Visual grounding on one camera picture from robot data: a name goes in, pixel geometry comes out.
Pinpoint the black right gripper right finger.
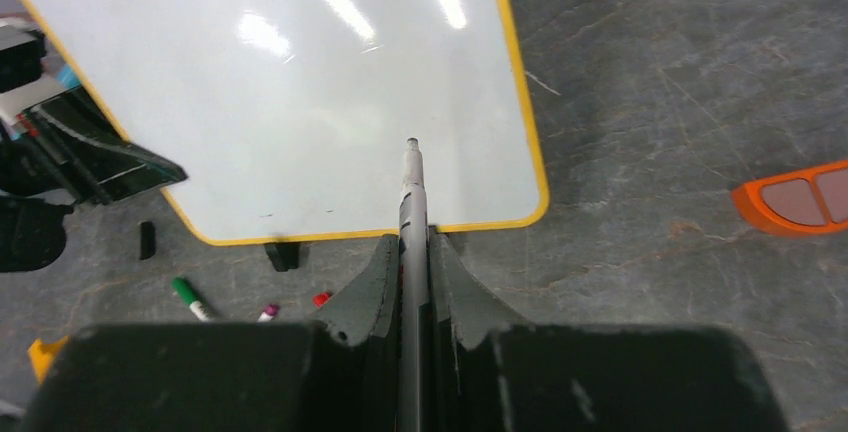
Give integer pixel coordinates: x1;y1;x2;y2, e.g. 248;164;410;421
428;227;530;350

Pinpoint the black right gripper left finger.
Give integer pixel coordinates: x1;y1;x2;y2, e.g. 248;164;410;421
311;234;399;347

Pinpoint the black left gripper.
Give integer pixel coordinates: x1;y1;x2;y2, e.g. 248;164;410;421
1;24;188;273

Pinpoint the black-capped whiteboard marker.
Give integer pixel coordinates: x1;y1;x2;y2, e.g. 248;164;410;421
397;138;429;431

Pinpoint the black marker cap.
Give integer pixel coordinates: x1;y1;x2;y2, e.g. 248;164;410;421
139;221;157;261

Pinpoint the yellow-framed whiteboard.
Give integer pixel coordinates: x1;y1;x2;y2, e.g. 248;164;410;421
20;0;550;246

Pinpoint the red-capped marker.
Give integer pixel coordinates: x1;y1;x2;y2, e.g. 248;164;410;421
312;291;333;308

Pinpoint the magenta-capped marker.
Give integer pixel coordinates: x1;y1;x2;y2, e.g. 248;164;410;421
257;304;279;323

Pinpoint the blue toy microphone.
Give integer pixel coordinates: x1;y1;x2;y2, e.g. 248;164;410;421
56;64;81;89

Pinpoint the green-capped marker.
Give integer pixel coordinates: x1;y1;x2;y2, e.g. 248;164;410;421
171;277;214;322

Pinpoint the orange wedge block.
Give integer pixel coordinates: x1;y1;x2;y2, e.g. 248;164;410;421
27;336;69;384

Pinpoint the orange half-round toy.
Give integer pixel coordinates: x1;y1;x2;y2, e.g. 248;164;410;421
730;160;847;237

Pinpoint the wire whiteboard easel stand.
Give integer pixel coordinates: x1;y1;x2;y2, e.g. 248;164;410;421
263;242;300;272

